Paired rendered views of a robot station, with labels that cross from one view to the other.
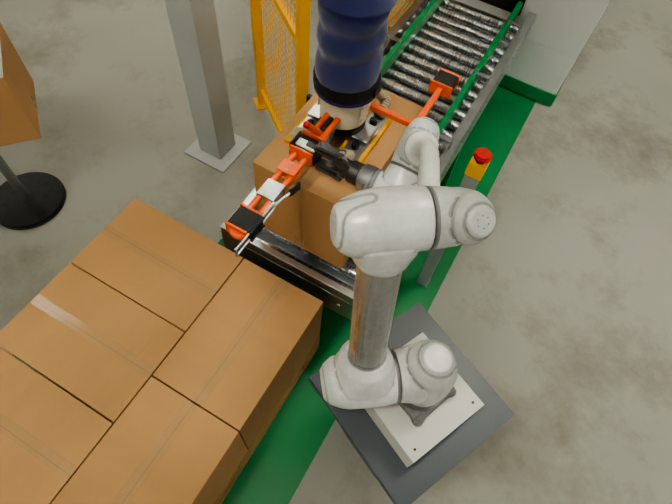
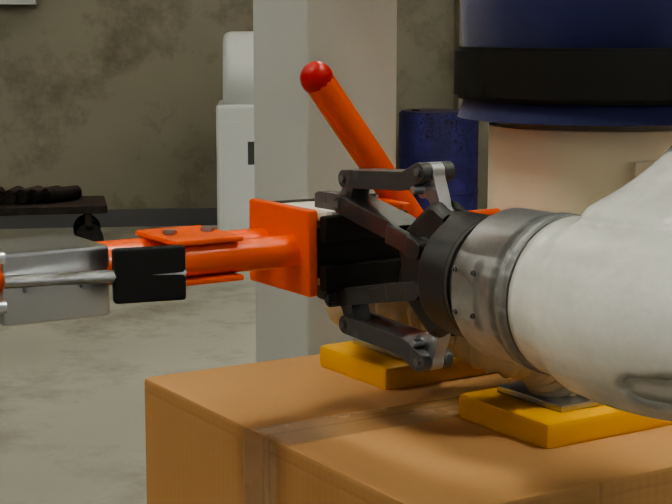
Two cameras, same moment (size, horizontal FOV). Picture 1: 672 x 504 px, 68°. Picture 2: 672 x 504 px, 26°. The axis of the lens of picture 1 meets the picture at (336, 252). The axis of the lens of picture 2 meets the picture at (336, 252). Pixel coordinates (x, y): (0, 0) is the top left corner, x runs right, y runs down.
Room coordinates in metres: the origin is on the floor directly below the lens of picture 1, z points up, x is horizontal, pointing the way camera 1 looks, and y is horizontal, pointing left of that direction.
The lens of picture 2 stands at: (0.28, -0.44, 1.34)
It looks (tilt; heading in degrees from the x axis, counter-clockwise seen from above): 9 degrees down; 35
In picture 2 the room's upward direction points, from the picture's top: straight up
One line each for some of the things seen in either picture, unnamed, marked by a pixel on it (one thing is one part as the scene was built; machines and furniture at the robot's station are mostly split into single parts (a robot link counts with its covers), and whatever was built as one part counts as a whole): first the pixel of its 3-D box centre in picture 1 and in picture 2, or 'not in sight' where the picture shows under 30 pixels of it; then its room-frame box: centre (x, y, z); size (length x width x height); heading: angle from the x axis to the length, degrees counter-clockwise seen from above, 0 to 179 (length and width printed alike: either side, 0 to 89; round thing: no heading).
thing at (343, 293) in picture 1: (290, 264); not in sight; (1.01, 0.18, 0.58); 0.70 x 0.03 x 0.06; 67
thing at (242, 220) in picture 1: (244, 222); not in sight; (0.79, 0.28, 1.19); 0.08 x 0.07 x 0.05; 157
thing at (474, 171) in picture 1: (446, 231); not in sight; (1.34, -0.50, 0.50); 0.07 x 0.07 x 1.00; 67
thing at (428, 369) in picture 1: (425, 371); not in sight; (0.48, -0.31, 1.01); 0.18 x 0.16 x 0.22; 104
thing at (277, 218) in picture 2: (307, 148); (328, 242); (1.11, 0.14, 1.19); 0.10 x 0.08 x 0.06; 67
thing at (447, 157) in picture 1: (460, 138); not in sight; (1.96, -0.58, 0.50); 2.31 x 0.05 x 0.19; 157
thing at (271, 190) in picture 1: (271, 193); (39, 278); (0.92, 0.22, 1.18); 0.07 x 0.07 x 0.04; 67
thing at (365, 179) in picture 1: (368, 179); (533, 288); (1.02, -0.07, 1.19); 0.09 x 0.06 x 0.09; 157
